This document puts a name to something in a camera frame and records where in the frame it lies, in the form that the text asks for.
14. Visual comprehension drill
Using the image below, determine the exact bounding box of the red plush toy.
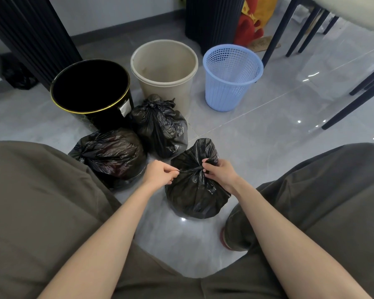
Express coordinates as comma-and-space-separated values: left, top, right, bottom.
234, 0, 265, 47

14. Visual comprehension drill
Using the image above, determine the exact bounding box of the person's left forearm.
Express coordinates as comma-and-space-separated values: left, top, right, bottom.
37, 183, 158, 299

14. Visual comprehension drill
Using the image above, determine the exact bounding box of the person's right pink shoe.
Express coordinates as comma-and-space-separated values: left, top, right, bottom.
219, 227, 234, 251

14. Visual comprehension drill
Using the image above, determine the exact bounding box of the person's right hand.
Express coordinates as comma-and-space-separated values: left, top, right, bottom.
202, 158, 242, 196

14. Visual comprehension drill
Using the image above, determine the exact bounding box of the beige plastic bin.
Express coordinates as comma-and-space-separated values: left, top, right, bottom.
130, 39, 199, 117

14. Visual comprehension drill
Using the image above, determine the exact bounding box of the black garbage bag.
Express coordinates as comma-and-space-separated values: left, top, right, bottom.
68, 127, 149, 190
165, 138, 232, 220
129, 93, 189, 159

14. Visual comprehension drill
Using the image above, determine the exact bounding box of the cream cushioned chair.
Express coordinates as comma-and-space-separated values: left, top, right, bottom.
261, 0, 374, 130

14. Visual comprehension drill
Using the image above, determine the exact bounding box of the person's right leg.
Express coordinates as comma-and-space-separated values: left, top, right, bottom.
201, 142, 374, 299

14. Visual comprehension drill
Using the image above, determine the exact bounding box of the person's leg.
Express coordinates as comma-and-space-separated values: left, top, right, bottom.
0, 140, 203, 299
201, 142, 374, 299

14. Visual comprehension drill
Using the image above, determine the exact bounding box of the blue mesh plastic bin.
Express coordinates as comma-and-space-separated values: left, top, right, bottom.
202, 44, 265, 113

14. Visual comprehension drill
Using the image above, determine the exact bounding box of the small crumpled black bag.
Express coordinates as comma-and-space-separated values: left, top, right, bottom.
1, 52, 39, 91

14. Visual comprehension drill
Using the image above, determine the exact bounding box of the black bin with gold rim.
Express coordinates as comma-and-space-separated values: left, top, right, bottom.
50, 59, 135, 131

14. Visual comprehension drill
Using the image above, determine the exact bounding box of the person's left hand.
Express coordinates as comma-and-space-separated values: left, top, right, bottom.
142, 159, 180, 192

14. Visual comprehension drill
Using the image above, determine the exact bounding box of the person's left leg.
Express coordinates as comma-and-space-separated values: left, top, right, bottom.
0, 140, 203, 299

